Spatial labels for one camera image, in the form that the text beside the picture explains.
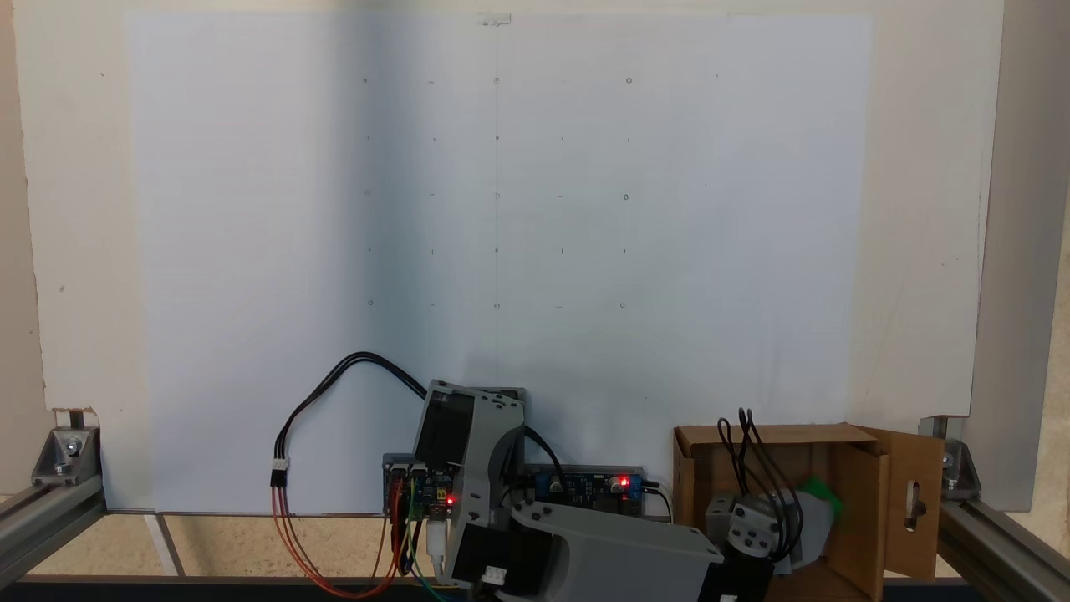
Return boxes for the translucent grey gripper finger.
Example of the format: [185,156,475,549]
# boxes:
[786,489,842,574]

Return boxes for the green dice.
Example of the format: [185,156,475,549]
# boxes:
[793,476,844,522]

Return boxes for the brown cardboard box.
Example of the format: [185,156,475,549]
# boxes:
[672,422,946,602]

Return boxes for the horizontal aluminium profile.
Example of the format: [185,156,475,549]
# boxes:
[0,478,109,588]
[935,499,1070,602]

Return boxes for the large white paper sheet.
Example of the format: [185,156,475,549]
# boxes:
[125,12,875,516]

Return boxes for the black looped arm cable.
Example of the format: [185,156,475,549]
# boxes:
[716,407,805,563]

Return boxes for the aluminium corner bracket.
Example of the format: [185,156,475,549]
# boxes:
[940,438,984,503]
[31,426,102,488]

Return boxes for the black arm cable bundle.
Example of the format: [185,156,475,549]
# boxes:
[520,423,675,525]

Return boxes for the circuit board with jumper wires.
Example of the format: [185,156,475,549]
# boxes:
[382,453,457,520]

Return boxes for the coloured jumper wires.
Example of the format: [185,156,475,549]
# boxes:
[388,477,453,601]

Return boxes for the orange wires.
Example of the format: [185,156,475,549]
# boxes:
[271,485,404,599]

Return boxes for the black cable with white connector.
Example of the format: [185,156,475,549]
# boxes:
[269,350,430,491]

